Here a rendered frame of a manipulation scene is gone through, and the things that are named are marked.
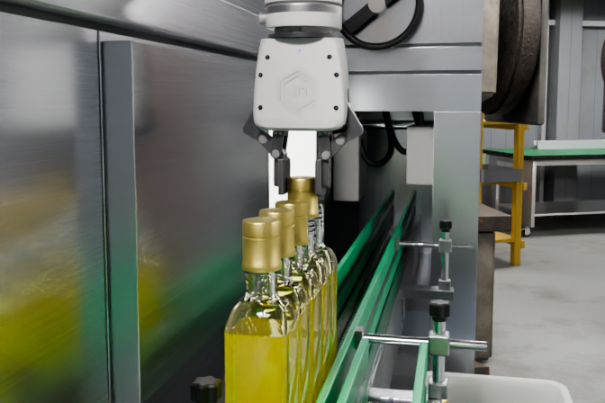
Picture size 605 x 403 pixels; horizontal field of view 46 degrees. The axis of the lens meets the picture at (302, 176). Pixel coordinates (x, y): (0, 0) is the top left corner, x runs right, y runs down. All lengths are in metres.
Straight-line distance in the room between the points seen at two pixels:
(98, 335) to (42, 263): 0.12
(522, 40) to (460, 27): 2.23
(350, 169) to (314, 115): 1.14
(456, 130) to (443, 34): 0.23
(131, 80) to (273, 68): 0.17
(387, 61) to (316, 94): 1.01
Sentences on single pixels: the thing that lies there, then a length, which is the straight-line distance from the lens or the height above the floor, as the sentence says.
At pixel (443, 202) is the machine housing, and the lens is 1.77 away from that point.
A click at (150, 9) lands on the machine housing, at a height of 1.52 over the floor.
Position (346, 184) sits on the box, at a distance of 1.91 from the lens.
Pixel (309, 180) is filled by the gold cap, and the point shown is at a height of 1.35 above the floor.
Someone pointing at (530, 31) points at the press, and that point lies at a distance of 3.99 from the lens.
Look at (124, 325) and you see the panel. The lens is 0.71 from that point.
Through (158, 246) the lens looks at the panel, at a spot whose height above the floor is 1.29.
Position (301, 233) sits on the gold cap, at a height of 1.30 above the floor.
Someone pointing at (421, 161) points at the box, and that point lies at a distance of 1.86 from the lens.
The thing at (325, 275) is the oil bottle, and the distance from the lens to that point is 0.81.
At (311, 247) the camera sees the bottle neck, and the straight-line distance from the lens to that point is 0.80.
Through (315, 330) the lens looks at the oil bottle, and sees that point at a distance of 0.76.
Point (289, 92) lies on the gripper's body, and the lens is 0.77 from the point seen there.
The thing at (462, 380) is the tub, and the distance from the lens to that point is 1.19.
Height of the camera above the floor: 1.44
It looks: 6 degrees down
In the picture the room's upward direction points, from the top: straight up
